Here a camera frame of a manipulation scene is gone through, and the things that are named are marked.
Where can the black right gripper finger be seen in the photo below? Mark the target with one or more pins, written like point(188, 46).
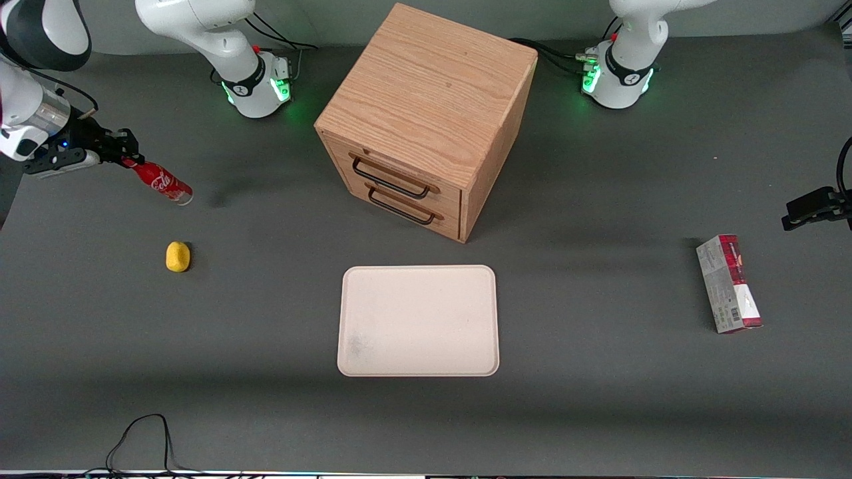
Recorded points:
point(124, 138)
point(130, 156)

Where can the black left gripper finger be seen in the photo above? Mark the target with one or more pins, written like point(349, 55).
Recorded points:
point(802, 221)
point(812, 199)

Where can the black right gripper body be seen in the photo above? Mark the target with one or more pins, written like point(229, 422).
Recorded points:
point(86, 137)

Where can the red coke bottle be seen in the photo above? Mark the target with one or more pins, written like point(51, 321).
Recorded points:
point(163, 181)

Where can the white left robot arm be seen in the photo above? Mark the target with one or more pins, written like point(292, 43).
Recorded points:
point(629, 63)

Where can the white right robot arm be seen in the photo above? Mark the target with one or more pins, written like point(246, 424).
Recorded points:
point(200, 23)

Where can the beige rectangular tray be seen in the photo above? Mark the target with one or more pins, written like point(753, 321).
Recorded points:
point(418, 321)

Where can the grey and red carton box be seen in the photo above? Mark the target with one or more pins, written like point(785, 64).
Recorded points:
point(729, 285)

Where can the yellow lemon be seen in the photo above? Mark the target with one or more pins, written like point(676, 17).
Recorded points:
point(178, 257)

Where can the wooden drawer cabinet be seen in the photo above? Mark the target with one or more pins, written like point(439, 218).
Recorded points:
point(426, 100)

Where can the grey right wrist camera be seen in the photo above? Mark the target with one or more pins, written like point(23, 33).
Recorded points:
point(63, 163)

